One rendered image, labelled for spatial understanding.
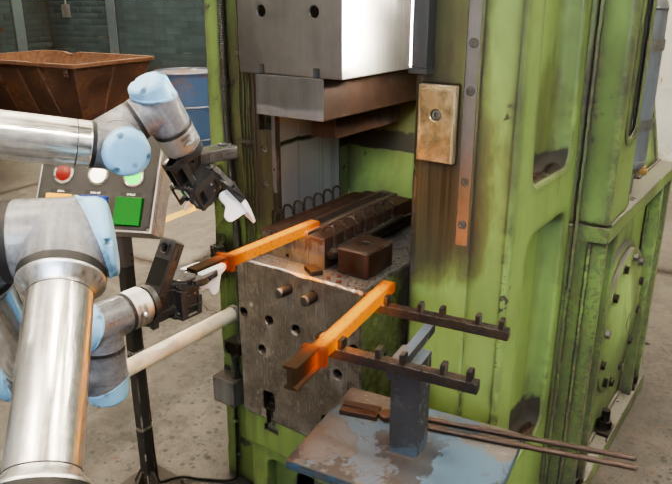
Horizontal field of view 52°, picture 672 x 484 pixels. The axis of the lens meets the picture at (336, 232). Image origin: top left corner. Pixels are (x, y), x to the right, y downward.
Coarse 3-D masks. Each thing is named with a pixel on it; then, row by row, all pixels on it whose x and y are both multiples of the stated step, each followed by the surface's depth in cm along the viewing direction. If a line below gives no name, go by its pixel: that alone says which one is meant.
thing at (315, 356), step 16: (384, 288) 146; (368, 304) 138; (352, 320) 132; (320, 336) 125; (336, 336) 125; (304, 352) 118; (320, 352) 120; (288, 368) 113; (304, 368) 117; (288, 384) 114; (304, 384) 116
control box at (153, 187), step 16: (160, 160) 180; (48, 176) 185; (80, 176) 183; (112, 176) 182; (144, 176) 180; (160, 176) 180; (48, 192) 184; (64, 192) 183; (80, 192) 182; (96, 192) 181; (112, 192) 181; (128, 192) 180; (144, 192) 179; (160, 192) 181; (112, 208) 180; (144, 208) 178; (160, 208) 182; (144, 224) 178; (160, 224) 182
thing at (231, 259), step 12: (288, 228) 165; (300, 228) 165; (264, 240) 157; (276, 240) 158; (288, 240) 162; (216, 252) 148; (228, 252) 150; (240, 252) 150; (252, 252) 152; (264, 252) 155; (204, 264) 142; (216, 264) 143; (228, 264) 146
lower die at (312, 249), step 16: (352, 192) 206; (368, 192) 202; (384, 192) 198; (320, 208) 190; (336, 208) 187; (400, 208) 191; (272, 224) 177; (288, 224) 174; (352, 224) 174; (368, 224) 179; (304, 240) 167; (320, 240) 164; (336, 240) 168; (304, 256) 168; (320, 256) 165
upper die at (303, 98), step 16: (256, 80) 162; (272, 80) 159; (288, 80) 157; (304, 80) 154; (320, 80) 152; (336, 80) 155; (352, 80) 160; (368, 80) 166; (384, 80) 172; (400, 80) 178; (256, 96) 164; (272, 96) 161; (288, 96) 158; (304, 96) 155; (320, 96) 153; (336, 96) 156; (352, 96) 161; (368, 96) 167; (384, 96) 173; (400, 96) 179; (272, 112) 162; (288, 112) 159; (304, 112) 156; (320, 112) 154; (336, 112) 157; (352, 112) 163
